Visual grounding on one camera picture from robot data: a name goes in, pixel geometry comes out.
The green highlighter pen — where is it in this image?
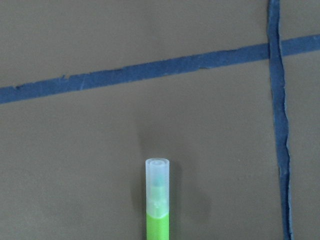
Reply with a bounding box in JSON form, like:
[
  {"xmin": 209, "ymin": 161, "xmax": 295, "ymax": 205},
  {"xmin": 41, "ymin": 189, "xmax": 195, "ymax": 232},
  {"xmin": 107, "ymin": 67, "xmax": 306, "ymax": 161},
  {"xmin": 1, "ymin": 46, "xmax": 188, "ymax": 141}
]
[{"xmin": 145, "ymin": 158, "xmax": 170, "ymax": 240}]

